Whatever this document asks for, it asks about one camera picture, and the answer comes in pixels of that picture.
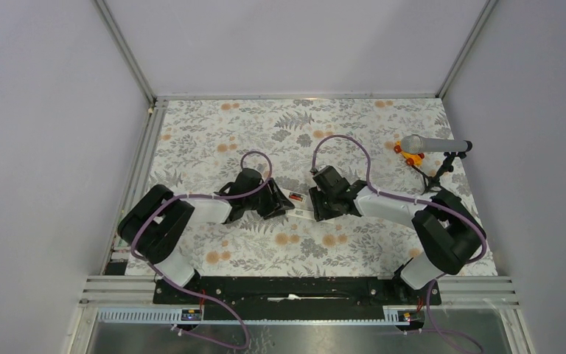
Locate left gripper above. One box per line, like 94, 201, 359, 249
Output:
244, 178, 294, 220

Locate white remote control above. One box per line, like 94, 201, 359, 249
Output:
282, 189, 308, 209

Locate white remote battery cover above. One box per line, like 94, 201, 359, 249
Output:
286, 209, 335, 224

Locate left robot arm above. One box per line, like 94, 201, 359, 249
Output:
116, 168, 294, 303

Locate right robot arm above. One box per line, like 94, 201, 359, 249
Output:
310, 166, 486, 304

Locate orange toy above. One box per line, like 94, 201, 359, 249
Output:
394, 141, 425, 167

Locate grey microphone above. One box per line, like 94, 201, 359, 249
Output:
399, 134, 473, 154

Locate floral table mat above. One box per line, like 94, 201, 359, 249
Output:
148, 99, 453, 277

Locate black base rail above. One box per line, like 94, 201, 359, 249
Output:
153, 276, 442, 322

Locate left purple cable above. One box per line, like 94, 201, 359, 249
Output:
130, 150, 273, 350

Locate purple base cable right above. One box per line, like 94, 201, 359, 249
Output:
405, 278, 484, 354

